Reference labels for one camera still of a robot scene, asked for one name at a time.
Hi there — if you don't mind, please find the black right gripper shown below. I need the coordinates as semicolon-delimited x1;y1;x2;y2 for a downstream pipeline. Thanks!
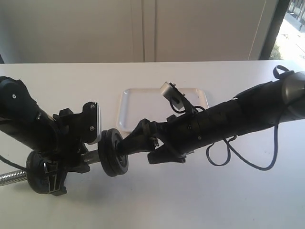
119;112;212;165

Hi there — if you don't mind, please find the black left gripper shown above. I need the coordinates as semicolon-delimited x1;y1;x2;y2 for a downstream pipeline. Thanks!
40;108;95;196

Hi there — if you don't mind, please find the chrome dumbbell bar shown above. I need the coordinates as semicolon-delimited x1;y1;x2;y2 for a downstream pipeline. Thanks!
0;149;100;186

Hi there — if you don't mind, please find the black weight plate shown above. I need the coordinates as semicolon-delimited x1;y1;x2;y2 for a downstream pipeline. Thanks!
98;130;116;177
26;151;50;194
107;128;129;175

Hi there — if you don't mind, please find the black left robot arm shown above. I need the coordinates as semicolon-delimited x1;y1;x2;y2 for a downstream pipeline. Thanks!
0;76;101;196

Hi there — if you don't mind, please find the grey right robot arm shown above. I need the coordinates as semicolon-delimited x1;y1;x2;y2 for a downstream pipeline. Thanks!
117;71;305;164

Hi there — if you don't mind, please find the white plastic tray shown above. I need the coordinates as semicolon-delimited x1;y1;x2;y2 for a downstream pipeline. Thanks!
116;87;210;133

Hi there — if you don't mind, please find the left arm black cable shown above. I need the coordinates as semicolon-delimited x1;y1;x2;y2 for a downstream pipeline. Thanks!
0;155;27;171

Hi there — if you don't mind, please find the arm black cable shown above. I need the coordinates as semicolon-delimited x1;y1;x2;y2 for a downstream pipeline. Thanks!
0;155;27;171
166;64;296;171

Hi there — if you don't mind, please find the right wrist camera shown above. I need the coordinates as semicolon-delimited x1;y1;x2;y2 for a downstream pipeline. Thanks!
160;82;192;114

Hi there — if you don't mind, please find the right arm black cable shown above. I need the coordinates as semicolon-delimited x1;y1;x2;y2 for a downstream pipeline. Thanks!
166;64;296;171

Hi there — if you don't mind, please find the dark window frame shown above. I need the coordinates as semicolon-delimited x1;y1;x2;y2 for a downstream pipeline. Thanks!
258;0;290;60

